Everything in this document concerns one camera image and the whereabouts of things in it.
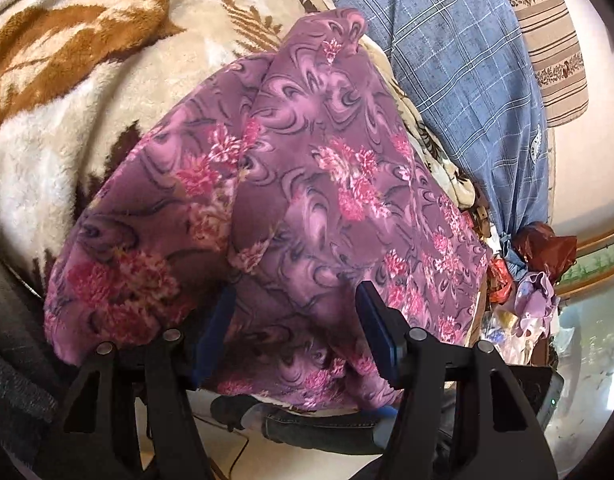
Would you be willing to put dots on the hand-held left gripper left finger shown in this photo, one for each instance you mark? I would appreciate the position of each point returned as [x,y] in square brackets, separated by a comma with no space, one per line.
[214,340]

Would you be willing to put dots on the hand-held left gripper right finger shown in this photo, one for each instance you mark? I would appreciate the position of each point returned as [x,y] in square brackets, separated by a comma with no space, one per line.
[374,335]

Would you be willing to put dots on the purple floral cloth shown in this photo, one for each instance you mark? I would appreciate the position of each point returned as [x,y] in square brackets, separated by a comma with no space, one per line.
[307,210]

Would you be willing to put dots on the lilac cloth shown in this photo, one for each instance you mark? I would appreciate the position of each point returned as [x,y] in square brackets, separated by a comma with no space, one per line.
[537,302]

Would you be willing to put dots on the person's leg in jeans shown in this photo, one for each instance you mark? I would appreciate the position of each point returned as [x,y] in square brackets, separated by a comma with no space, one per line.
[312,427]

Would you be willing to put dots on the wooden framed picture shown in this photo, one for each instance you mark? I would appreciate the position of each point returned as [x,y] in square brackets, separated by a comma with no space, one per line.
[597,260]

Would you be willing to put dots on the dark grey cloth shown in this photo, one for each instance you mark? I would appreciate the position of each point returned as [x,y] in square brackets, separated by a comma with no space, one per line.
[17,370]

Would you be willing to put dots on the beige leaf-print blanket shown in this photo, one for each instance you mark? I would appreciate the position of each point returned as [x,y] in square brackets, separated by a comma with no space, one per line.
[87,110]

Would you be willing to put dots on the blue plaid duvet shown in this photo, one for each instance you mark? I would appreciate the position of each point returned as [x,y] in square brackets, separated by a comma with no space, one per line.
[462,85]

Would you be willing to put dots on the beige striped pillow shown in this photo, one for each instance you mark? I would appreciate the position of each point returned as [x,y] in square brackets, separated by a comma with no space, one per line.
[547,35]

